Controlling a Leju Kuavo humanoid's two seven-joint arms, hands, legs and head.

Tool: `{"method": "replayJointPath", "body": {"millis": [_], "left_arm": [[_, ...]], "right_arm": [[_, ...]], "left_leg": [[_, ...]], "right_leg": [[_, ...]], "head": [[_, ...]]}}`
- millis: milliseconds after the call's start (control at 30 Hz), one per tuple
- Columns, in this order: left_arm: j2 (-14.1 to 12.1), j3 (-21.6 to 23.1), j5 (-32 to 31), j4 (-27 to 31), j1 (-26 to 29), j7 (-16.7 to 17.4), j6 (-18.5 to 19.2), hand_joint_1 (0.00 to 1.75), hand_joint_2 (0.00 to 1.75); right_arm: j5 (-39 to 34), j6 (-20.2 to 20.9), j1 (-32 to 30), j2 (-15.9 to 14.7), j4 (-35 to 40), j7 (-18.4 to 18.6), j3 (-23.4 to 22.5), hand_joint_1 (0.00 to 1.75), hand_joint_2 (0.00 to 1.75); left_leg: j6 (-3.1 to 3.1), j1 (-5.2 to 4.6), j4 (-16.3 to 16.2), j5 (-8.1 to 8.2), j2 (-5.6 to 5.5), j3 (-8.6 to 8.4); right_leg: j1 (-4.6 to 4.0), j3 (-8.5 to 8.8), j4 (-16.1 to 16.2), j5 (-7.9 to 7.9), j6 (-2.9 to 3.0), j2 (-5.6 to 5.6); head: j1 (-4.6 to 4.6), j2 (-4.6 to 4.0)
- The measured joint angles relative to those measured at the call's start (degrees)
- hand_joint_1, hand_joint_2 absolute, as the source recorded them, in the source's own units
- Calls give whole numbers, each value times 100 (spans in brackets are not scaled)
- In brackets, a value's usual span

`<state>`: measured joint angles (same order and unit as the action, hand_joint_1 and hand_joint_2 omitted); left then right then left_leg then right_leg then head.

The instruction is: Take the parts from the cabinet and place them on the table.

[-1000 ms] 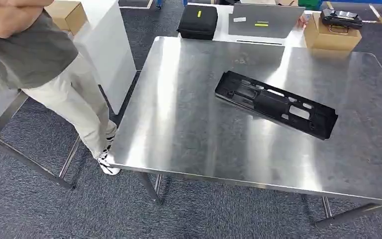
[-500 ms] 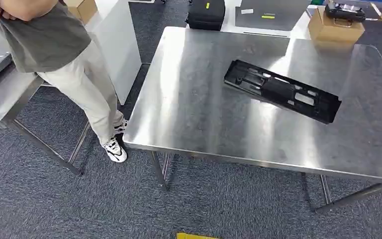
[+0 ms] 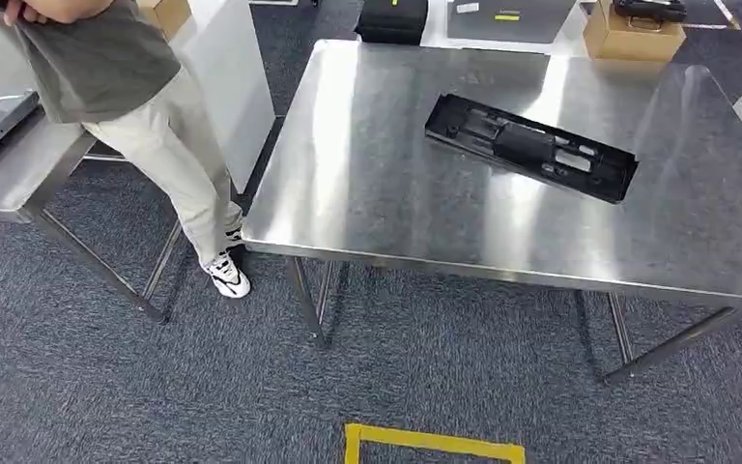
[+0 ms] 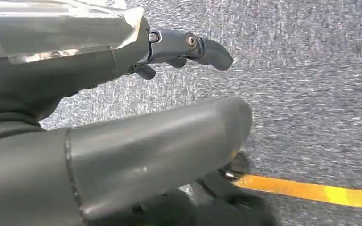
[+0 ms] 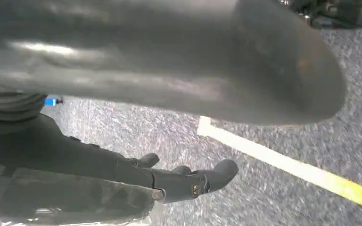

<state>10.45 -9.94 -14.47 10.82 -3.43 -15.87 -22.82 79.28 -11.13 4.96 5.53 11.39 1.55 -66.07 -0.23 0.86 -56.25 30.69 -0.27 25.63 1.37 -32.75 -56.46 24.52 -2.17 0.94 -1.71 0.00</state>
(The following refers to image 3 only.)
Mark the black case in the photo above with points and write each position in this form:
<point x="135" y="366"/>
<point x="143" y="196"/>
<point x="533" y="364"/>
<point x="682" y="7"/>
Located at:
<point x="391" y="22"/>

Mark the large cardboard box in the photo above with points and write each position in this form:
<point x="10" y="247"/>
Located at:
<point x="633" y="41"/>

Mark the grey flat board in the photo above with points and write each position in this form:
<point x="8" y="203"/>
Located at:
<point x="537" y="29"/>

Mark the small cardboard box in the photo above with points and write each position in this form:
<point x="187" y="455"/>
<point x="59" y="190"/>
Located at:
<point x="166" y="16"/>

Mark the standing person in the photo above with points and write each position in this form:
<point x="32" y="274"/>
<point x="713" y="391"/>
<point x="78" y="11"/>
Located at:
<point x="102" y="64"/>

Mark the yellow floor tape square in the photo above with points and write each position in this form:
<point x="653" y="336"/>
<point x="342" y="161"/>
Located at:
<point x="428" y="440"/>

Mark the black device on box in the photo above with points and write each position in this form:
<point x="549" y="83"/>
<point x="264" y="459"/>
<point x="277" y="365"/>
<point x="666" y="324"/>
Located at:
<point x="649" y="9"/>

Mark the long black plastic panel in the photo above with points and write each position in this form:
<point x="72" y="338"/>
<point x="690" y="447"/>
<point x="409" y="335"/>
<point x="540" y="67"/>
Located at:
<point x="524" y="144"/>

